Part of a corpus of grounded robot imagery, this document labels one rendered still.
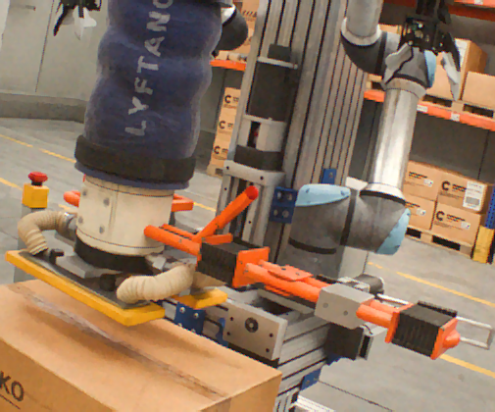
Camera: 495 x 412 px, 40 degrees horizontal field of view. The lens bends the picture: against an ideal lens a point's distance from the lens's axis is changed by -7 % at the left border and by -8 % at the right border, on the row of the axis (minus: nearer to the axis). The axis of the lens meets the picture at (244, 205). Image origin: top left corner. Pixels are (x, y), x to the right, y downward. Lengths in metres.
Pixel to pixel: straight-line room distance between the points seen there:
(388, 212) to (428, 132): 8.29
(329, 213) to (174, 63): 0.57
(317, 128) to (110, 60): 0.74
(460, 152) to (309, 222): 8.18
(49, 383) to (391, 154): 0.92
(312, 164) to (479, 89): 6.61
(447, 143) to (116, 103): 8.73
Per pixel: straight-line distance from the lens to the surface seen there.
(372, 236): 1.62
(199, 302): 1.31
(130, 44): 1.22
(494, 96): 8.33
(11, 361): 1.31
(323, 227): 1.61
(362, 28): 1.65
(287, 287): 1.11
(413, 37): 1.32
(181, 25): 1.21
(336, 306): 1.08
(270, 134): 1.80
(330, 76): 1.83
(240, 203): 1.17
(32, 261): 1.35
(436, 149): 9.85
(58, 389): 1.22
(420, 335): 1.04
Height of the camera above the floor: 1.49
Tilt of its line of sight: 10 degrees down
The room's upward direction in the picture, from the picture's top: 12 degrees clockwise
